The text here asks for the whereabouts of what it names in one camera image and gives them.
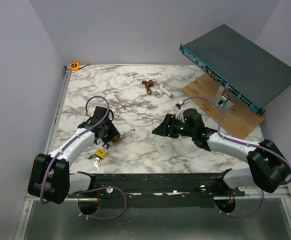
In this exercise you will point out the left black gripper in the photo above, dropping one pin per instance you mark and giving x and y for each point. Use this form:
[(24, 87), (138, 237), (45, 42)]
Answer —
[(114, 132)]

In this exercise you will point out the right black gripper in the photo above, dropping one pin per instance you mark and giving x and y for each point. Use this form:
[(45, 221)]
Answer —
[(163, 129)]

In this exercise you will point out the small brass long-shackle padlock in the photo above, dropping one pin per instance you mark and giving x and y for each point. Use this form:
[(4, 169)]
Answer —
[(119, 138)]

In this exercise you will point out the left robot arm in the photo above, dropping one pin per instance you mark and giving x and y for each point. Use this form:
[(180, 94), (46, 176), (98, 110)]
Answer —
[(50, 178)]

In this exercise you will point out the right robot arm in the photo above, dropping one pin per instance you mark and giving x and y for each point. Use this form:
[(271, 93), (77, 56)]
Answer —
[(267, 167)]

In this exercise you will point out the yellow padlock with keys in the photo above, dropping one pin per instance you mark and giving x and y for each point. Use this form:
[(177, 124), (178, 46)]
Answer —
[(98, 156)]

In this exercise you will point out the white faucet tap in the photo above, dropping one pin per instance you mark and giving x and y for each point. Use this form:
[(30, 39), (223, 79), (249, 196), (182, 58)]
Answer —
[(162, 90)]

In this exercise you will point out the brown faucet tap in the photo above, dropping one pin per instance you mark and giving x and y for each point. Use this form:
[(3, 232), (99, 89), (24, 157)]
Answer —
[(148, 85)]

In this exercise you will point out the wooden board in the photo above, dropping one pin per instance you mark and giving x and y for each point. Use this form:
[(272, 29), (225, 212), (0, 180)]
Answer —
[(236, 119)]

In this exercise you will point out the orange tape measure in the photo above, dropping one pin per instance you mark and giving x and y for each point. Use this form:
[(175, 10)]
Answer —
[(76, 66)]

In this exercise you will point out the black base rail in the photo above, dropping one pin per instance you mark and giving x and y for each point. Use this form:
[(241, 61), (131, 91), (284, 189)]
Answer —
[(156, 190)]

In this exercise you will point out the metal switch stand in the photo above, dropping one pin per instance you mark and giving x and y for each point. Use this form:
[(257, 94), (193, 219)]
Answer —
[(222, 100)]

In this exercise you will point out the teal network switch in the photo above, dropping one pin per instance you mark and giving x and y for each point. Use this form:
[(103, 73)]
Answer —
[(247, 71)]

